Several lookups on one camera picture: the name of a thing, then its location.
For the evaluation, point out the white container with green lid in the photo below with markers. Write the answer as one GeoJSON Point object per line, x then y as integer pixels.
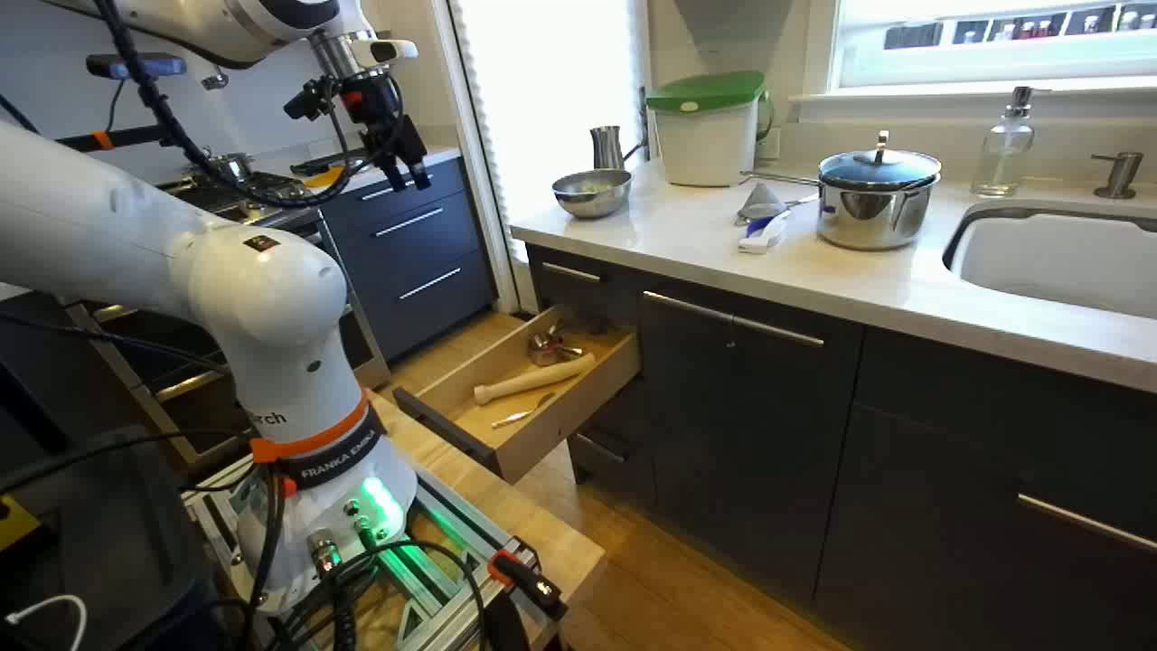
{"type": "Point", "coordinates": [706, 132]}

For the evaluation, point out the undermount kitchen sink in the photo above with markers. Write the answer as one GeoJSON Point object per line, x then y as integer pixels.
{"type": "Point", "coordinates": [1060, 259]}

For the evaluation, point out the clear soap bottle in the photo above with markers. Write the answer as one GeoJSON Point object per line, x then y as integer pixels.
{"type": "Point", "coordinates": [1004, 151]}

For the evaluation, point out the steel mixing bowl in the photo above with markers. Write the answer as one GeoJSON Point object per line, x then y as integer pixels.
{"type": "Point", "coordinates": [589, 194]}

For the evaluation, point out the metal can opener utensil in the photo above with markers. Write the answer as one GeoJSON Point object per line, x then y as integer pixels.
{"type": "Point", "coordinates": [555, 349]}

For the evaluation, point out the door with white blind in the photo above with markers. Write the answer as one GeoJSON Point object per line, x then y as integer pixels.
{"type": "Point", "coordinates": [548, 94]}

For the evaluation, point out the steel pot with lid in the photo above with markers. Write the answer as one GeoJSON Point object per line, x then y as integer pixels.
{"type": "Point", "coordinates": [873, 200]}

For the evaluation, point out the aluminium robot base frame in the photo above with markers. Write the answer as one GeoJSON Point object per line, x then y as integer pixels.
{"type": "Point", "coordinates": [435, 579]}

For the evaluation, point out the blue and white dish brush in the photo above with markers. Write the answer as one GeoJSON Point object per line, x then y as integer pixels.
{"type": "Point", "coordinates": [765, 230]}

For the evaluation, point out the wooden drawer with dark front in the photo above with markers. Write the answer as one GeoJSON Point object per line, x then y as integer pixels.
{"type": "Point", "coordinates": [565, 410]}

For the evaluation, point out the short metal sink spout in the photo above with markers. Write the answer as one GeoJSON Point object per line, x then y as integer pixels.
{"type": "Point", "coordinates": [1122, 175]}

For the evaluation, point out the dark blue drawer cabinet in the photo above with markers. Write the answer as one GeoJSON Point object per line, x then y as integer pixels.
{"type": "Point", "coordinates": [415, 259]}

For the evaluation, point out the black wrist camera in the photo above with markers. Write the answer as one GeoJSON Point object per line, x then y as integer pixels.
{"type": "Point", "coordinates": [317, 99]}

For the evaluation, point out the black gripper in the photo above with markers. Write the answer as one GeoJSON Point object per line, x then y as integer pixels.
{"type": "Point", "coordinates": [382, 112]}

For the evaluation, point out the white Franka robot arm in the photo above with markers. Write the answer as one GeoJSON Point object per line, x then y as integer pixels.
{"type": "Point", "coordinates": [240, 290]}

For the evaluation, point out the small steel pitcher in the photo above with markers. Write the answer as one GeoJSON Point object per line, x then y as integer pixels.
{"type": "Point", "coordinates": [603, 145]}

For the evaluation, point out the window with white blind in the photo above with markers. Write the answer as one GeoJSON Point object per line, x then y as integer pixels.
{"type": "Point", "coordinates": [998, 42]}

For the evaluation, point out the dark kitchen cabinet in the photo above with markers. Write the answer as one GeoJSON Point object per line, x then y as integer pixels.
{"type": "Point", "coordinates": [747, 435]}

